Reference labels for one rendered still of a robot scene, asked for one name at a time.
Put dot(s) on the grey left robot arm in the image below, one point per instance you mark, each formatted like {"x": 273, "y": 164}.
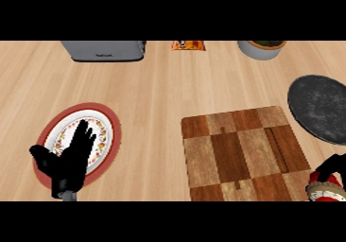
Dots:
{"x": 68, "y": 196}

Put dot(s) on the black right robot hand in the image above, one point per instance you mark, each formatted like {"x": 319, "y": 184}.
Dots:
{"x": 336, "y": 164}

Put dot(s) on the checkered wooden cutting board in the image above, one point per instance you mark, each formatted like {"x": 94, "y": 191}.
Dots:
{"x": 245, "y": 154}

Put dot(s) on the dark grey round pan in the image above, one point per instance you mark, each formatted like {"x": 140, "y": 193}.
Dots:
{"x": 322, "y": 108}

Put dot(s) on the grey plant pot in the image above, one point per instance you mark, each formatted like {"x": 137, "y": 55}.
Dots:
{"x": 262, "y": 48}

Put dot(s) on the red and white cupcake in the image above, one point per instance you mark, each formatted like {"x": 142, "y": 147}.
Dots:
{"x": 325, "y": 187}

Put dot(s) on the red-rimmed patterned white plate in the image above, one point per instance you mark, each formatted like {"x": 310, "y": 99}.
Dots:
{"x": 99, "y": 135}

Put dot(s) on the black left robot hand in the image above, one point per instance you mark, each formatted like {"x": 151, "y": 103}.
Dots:
{"x": 71, "y": 157}

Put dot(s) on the orange snack bag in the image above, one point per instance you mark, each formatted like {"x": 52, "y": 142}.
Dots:
{"x": 188, "y": 45}

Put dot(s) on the grey toaster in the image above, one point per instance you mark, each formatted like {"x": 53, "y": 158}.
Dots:
{"x": 105, "y": 50}

